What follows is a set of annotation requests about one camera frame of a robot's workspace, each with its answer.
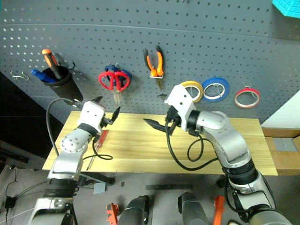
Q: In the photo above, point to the small grey box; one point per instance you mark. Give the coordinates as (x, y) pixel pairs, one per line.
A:
(99, 188)

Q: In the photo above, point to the grey blocks in box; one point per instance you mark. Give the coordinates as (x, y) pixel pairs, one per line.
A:
(284, 144)

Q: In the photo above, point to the red tape roll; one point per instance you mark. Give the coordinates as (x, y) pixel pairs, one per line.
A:
(237, 100)

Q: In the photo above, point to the orange and black pliers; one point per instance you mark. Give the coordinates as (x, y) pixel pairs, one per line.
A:
(159, 63)

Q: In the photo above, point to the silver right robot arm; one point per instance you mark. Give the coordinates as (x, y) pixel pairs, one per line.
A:
(218, 126)

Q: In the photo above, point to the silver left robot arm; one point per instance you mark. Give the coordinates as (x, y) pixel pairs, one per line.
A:
(72, 143)

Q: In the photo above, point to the white panel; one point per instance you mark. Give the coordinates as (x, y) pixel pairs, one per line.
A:
(286, 112)

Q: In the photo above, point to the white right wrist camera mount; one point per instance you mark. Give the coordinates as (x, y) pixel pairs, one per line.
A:
(181, 103)

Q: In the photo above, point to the black pegboard hook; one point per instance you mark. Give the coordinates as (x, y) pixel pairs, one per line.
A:
(73, 65)

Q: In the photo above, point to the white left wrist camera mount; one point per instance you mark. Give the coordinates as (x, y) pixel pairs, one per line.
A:
(91, 114)

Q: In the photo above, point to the orange bar tool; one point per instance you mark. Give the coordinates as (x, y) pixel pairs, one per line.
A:
(218, 209)

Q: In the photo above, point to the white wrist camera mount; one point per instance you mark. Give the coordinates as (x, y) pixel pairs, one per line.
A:
(181, 103)
(91, 114)

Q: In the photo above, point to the dark grey pegboard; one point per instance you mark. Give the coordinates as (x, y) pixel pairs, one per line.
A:
(187, 47)

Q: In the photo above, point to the silver red tape hook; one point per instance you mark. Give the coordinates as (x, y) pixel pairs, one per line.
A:
(247, 85)

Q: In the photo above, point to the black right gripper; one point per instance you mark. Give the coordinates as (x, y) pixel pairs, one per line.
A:
(173, 119)

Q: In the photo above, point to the yellow tape roll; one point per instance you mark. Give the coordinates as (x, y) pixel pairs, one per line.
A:
(199, 90)

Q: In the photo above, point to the black power adapter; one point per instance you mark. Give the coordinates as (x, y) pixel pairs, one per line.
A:
(10, 202)

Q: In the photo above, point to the black table leg base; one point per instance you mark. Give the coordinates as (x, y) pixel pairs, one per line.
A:
(100, 179)

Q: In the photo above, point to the cyan ribbed object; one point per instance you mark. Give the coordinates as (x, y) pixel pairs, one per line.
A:
(288, 7)

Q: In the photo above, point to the brown cardboard box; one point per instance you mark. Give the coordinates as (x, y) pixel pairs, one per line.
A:
(283, 164)

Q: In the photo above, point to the blue tape roll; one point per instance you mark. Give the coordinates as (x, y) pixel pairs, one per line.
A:
(226, 85)

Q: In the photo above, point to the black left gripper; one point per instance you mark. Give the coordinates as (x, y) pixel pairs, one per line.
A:
(106, 122)

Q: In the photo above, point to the dark rounded robot shape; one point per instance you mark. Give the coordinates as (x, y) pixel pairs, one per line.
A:
(136, 211)
(193, 208)

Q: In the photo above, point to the black cup holder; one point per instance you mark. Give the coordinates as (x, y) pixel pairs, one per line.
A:
(66, 86)

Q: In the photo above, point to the orange clamp tool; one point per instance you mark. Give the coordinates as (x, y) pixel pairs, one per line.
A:
(112, 213)

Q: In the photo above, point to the orange and black screwdriver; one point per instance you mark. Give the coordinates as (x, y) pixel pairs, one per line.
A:
(52, 62)

